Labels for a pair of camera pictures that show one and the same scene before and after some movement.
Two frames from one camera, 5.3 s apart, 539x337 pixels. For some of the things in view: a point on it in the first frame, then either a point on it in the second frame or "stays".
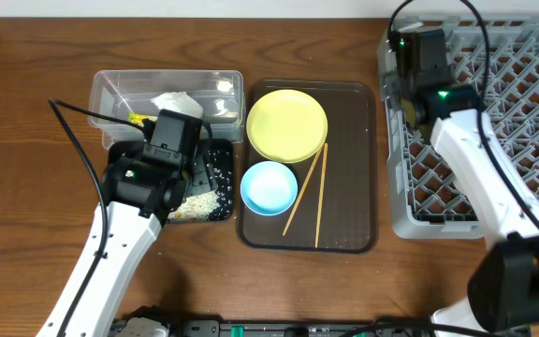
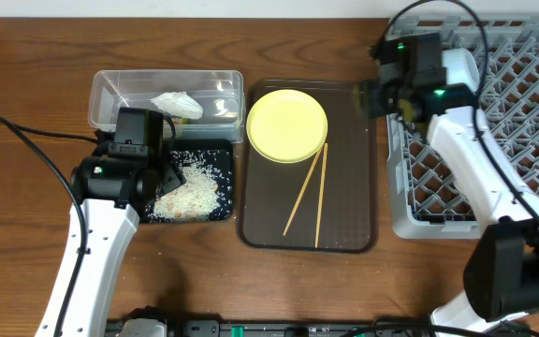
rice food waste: [211, 206] stays
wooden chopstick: [321, 194] stays
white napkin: [180, 102] stays
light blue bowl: [269, 188] to [461, 67]
